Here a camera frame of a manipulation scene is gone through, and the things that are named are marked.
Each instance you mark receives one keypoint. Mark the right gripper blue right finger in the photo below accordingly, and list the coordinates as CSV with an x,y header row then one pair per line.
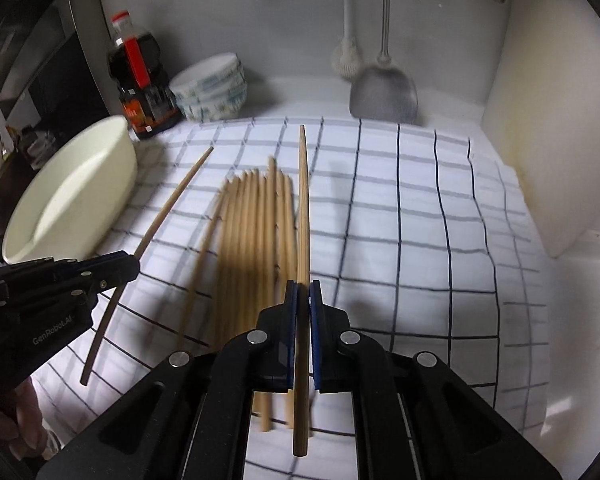
x,y
329,356

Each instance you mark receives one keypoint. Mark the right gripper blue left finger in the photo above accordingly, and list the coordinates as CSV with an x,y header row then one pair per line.
x,y
274,343

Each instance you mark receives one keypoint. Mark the stacked patterned ceramic bowls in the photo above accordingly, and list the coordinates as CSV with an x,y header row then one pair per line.
x,y
212,89

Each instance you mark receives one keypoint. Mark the soy sauce bottle red cap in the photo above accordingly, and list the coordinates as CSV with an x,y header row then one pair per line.
x,y
134,64

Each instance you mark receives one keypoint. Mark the white cutting board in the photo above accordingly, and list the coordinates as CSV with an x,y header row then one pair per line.
x,y
543,114

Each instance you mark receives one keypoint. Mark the large white bowl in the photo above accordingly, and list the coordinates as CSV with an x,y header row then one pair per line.
x,y
76,197

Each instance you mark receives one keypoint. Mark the black range hood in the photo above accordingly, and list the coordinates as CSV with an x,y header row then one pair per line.
x,y
32,33

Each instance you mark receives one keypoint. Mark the white checkered cloth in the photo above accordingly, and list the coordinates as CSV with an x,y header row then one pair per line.
x,y
421,245

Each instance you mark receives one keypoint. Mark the left hand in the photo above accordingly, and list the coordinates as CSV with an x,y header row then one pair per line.
x,y
23,431

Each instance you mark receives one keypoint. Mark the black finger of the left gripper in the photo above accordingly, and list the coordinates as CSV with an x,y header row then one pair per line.
x,y
106,272

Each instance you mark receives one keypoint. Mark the white dish brush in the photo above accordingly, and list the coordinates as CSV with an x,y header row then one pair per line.
x,y
346,60

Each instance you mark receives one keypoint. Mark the metal spatula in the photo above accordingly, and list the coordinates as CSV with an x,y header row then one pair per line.
x,y
382,91

